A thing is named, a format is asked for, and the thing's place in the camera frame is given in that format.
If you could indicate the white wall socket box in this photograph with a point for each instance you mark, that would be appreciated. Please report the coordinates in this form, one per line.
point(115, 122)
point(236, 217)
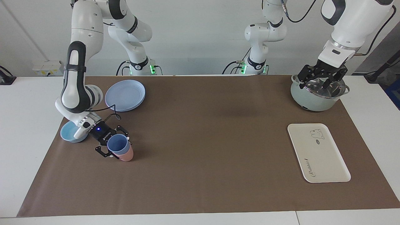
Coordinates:
point(48, 67)

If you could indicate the lavender blue plate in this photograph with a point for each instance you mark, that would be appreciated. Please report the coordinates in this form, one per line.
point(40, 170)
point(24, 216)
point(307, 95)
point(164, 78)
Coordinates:
point(125, 95)

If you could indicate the black stand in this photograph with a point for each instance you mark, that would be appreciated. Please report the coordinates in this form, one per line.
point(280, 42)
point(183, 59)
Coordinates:
point(379, 70)

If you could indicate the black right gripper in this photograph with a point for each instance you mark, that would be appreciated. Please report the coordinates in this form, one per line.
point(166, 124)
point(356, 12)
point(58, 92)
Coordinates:
point(103, 134)

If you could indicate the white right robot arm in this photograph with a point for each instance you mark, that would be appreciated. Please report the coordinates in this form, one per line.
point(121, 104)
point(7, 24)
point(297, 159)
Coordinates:
point(82, 47)

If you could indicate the blue crate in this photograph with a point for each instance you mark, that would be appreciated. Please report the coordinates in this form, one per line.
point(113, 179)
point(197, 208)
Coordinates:
point(394, 93)

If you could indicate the blue plastic cup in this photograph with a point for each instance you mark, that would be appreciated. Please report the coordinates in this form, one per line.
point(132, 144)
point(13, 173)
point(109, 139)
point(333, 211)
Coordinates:
point(118, 144)

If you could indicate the cream rabbit print tray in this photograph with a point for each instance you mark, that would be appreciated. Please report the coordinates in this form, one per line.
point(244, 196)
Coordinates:
point(318, 153)

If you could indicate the glass pot lid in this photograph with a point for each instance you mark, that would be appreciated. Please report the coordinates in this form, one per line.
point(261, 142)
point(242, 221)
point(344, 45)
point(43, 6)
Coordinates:
point(317, 86)

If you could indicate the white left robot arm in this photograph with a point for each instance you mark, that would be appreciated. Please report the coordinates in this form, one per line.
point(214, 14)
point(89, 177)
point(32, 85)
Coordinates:
point(347, 28)

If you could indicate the pink plastic cup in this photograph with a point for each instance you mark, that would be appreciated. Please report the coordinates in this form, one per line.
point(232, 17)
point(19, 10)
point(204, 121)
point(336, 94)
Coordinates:
point(127, 155)

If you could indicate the black desk clamp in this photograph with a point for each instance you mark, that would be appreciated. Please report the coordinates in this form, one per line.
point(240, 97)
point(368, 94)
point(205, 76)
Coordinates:
point(6, 78)

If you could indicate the brown paper table mat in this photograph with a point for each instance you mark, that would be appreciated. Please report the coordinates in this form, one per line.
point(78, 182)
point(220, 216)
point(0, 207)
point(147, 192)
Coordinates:
point(203, 156)

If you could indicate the light blue bowl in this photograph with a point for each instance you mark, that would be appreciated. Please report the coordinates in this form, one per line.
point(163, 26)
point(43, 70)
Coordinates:
point(67, 134)

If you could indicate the pale green cooking pot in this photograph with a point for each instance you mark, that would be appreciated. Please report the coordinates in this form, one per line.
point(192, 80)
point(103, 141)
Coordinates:
point(309, 100)

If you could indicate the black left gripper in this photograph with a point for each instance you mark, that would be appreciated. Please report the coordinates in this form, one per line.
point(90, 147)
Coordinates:
point(325, 70)

